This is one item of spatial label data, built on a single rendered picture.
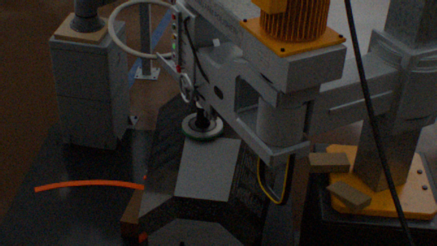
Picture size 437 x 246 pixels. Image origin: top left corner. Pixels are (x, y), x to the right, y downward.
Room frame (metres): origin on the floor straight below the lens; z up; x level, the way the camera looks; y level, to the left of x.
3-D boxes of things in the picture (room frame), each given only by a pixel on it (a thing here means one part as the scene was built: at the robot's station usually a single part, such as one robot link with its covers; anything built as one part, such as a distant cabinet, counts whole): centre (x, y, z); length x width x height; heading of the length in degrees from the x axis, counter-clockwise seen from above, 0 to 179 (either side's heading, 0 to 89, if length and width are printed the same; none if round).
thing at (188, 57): (2.44, 0.04, 1.33); 0.36 x 0.22 x 0.45; 30
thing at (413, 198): (2.26, -0.81, 0.76); 0.49 x 0.49 x 0.05; 88
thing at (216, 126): (2.51, 0.08, 0.87); 0.21 x 0.21 x 0.01
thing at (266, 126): (1.94, -0.25, 1.35); 0.19 x 0.19 x 0.20
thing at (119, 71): (3.56, 0.91, 0.43); 0.50 x 0.50 x 0.85; 81
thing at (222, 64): (2.16, -0.10, 1.31); 0.74 x 0.23 x 0.49; 30
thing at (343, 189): (2.10, -0.63, 0.80); 0.20 x 0.10 x 0.05; 37
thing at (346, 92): (2.16, -0.64, 1.37); 0.74 x 0.34 x 0.25; 120
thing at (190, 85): (2.34, 0.13, 1.20); 0.15 x 0.10 x 0.15; 30
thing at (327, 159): (2.32, -0.56, 0.81); 0.20 x 0.10 x 0.05; 96
